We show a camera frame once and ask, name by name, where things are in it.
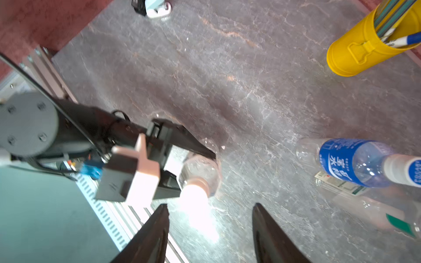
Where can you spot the yellow pencil cup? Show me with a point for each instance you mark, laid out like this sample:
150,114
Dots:
360,48

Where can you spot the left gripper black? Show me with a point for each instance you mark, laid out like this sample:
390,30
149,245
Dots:
168,144

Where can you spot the aluminium mounting rail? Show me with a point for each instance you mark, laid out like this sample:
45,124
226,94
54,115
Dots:
39,64

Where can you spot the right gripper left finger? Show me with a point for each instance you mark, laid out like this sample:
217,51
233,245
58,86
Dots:
150,243

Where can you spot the clear bottle blue label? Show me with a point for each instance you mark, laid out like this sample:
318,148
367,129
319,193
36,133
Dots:
356,161

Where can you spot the small white bottle cap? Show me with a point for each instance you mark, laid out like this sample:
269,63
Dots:
195,204

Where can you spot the grey small stapler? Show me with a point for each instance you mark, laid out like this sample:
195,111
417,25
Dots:
157,8

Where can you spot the perforated cable tray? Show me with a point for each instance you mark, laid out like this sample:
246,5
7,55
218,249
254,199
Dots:
104,211

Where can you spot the blue marker pen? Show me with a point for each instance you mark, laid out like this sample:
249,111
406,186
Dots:
405,41

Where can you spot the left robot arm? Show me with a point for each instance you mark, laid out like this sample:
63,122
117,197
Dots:
37,128

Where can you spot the small clear bottle white label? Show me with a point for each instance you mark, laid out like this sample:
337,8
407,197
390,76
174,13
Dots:
200,177

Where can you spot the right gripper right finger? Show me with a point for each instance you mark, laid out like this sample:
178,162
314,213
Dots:
271,243

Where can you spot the black stapler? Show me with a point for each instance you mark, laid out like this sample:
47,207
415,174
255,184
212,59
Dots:
139,7

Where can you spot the blue white bottle cap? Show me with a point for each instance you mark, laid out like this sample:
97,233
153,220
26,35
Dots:
403,169

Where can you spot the clear bottle green label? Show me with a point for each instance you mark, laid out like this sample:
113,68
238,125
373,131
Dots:
385,208

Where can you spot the pencils bundle in cup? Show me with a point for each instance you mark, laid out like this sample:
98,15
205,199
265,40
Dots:
389,14

